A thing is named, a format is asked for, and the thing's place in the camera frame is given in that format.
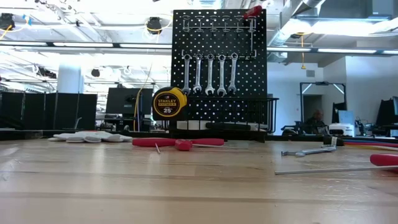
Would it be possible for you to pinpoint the yellow cable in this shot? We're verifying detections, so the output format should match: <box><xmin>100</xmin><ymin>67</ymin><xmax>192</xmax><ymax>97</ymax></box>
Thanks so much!
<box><xmin>354</xmin><ymin>144</ymin><xmax>398</xmax><ymax>152</ymax></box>

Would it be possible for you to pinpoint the red cable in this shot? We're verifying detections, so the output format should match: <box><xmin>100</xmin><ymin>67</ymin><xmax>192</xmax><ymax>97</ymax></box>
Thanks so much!
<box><xmin>343</xmin><ymin>142</ymin><xmax>398</xmax><ymax>148</ymax></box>

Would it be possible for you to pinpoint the silver multi hook rack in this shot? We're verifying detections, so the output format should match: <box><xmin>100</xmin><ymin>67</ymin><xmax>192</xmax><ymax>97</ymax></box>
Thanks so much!
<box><xmin>181</xmin><ymin>49</ymin><xmax>257</xmax><ymax>62</ymax></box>

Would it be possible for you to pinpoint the yellow ceiling pendant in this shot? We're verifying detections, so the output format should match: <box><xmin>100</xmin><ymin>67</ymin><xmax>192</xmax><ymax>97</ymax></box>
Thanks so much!
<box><xmin>295</xmin><ymin>32</ymin><xmax>307</xmax><ymax>71</ymax></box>

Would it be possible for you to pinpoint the black room divider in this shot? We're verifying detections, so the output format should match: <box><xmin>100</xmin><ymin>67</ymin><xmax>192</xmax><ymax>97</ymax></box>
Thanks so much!
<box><xmin>0</xmin><ymin>91</ymin><xmax>98</xmax><ymax>131</ymax></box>

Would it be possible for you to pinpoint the black metal table frame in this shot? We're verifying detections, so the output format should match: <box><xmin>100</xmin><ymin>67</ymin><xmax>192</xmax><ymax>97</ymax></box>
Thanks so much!
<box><xmin>0</xmin><ymin>129</ymin><xmax>398</xmax><ymax>144</ymax></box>

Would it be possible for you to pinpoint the black perforated pegboard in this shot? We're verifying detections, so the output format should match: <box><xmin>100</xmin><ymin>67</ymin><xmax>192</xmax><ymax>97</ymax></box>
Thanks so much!
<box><xmin>170</xmin><ymin>8</ymin><xmax>268</xmax><ymax>141</ymax></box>

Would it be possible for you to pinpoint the white printer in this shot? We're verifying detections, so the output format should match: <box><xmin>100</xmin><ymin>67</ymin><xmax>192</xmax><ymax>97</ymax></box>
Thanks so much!
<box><xmin>328</xmin><ymin>123</ymin><xmax>356</xmax><ymax>138</ymax></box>

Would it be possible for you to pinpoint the white column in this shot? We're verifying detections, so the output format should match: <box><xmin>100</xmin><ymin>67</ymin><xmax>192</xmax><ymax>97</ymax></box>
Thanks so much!
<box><xmin>57</xmin><ymin>63</ymin><xmax>85</xmax><ymax>95</ymax></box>

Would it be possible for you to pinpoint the black ceiling cord reel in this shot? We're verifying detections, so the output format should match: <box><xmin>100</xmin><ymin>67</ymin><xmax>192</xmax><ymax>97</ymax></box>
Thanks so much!
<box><xmin>0</xmin><ymin>12</ymin><xmax>16</xmax><ymax>32</ymax></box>
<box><xmin>145</xmin><ymin>17</ymin><xmax>164</xmax><ymax>35</ymax></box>

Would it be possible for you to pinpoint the blue panel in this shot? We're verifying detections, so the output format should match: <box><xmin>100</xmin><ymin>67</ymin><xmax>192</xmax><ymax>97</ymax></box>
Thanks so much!
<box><xmin>338</xmin><ymin>110</ymin><xmax>356</xmax><ymax>125</ymax></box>

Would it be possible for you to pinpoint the black door frame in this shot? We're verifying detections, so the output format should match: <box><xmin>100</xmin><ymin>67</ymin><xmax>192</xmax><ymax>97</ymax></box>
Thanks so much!
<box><xmin>298</xmin><ymin>82</ymin><xmax>348</xmax><ymax>128</ymax></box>

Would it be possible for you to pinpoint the white knit work glove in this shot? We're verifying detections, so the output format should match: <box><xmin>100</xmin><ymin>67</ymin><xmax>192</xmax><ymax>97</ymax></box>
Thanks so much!
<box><xmin>47</xmin><ymin>131</ymin><xmax>134</xmax><ymax>144</ymax></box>

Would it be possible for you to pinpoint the silver ring hook rack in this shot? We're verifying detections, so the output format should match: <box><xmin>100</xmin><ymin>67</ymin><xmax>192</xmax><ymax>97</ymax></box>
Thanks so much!
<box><xmin>182</xmin><ymin>14</ymin><xmax>257</xmax><ymax>34</ymax></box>

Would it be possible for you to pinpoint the yellow hanging cord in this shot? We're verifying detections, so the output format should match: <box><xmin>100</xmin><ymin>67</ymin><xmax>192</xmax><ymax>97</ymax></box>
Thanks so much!
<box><xmin>132</xmin><ymin>63</ymin><xmax>153</xmax><ymax>132</ymax></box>

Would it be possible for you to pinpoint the red T-handle hex key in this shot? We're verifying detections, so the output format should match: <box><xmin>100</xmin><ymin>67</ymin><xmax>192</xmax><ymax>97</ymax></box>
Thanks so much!
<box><xmin>274</xmin><ymin>153</ymin><xmax>398</xmax><ymax>176</ymax></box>
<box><xmin>243</xmin><ymin>4</ymin><xmax>264</xmax><ymax>52</ymax></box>
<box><xmin>131</xmin><ymin>138</ymin><xmax>177</xmax><ymax>156</ymax></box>
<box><xmin>175</xmin><ymin>139</ymin><xmax>249</xmax><ymax>152</ymax></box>
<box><xmin>188</xmin><ymin>138</ymin><xmax>225</xmax><ymax>147</ymax></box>

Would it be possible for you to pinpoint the yellow black tape measure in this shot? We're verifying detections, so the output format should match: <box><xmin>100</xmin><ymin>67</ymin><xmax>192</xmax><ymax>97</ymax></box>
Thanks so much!
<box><xmin>151</xmin><ymin>86</ymin><xmax>188</xmax><ymax>122</ymax></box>

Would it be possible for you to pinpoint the person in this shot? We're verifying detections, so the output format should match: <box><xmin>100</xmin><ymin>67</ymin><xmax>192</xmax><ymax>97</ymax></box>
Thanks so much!
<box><xmin>305</xmin><ymin>108</ymin><xmax>328</xmax><ymax>136</ymax></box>

